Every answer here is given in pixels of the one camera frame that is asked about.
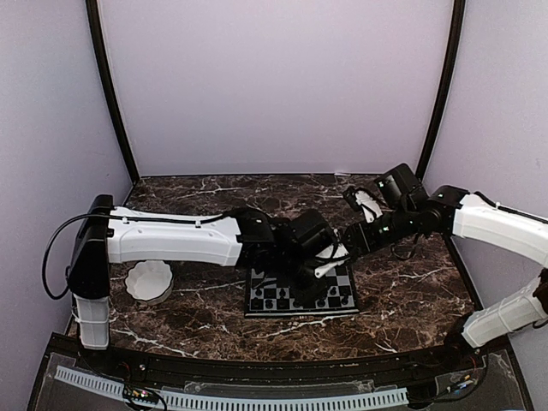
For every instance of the left black frame post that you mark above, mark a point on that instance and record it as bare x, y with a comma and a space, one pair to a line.
102, 62

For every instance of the white scalloped bowl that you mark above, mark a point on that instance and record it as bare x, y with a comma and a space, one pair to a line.
150, 282

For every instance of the black front rail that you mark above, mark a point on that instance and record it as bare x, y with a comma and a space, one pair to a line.
142, 367

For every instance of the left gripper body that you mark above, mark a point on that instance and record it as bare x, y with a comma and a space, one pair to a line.
291, 270

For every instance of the right black frame post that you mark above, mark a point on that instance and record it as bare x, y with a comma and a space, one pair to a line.
450, 56

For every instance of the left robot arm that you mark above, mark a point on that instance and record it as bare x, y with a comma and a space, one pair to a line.
242, 237

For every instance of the black white chessboard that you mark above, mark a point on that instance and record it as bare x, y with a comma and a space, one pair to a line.
276, 297

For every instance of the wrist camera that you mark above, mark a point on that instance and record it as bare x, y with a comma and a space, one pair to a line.
311, 231
397, 183

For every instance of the white perforated cable tray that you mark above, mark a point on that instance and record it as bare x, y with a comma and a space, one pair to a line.
205, 396

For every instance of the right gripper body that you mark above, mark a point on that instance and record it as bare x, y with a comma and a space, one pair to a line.
402, 224

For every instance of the black frame post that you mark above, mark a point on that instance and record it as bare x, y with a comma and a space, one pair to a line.
102, 62
450, 56

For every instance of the black corner piece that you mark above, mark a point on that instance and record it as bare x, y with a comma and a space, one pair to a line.
256, 303

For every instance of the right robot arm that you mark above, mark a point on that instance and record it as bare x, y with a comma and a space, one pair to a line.
505, 248

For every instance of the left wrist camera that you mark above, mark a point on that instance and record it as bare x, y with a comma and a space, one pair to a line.
311, 231

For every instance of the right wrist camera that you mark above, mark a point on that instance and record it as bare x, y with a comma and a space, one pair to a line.
397, 183

